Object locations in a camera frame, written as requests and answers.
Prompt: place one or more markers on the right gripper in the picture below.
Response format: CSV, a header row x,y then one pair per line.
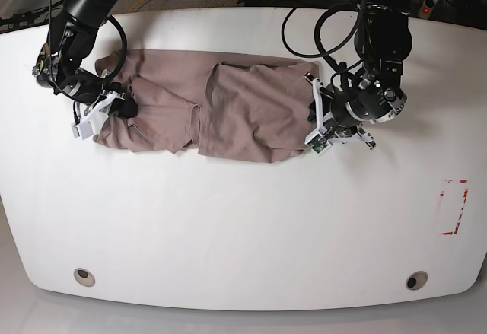
x,y
88,89

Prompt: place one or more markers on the table cable grommet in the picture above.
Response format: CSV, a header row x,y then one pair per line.
x,y
416,280
84,277

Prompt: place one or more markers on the black tripod stand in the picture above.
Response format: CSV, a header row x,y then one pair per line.
x,y
29,19

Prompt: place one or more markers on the mauve brown T-shirt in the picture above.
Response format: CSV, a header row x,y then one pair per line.
x,y
225,105

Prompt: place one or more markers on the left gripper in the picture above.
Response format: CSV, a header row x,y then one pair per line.
x,y
367,101

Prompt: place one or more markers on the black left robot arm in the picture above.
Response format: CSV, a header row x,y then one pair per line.
x,y
382,41

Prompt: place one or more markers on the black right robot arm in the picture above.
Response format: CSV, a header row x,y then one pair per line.
x,y
71,37

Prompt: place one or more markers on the left table cable grommet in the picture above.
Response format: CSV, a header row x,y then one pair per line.
x,y
84,277

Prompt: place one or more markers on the red tape rectangle marking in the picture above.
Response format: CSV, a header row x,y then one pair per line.
x,y
451,206

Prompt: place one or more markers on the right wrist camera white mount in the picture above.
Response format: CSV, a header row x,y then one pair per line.
x,y
82,127

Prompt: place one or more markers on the right table cable grommet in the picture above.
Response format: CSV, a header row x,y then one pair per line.
x,y
416,280

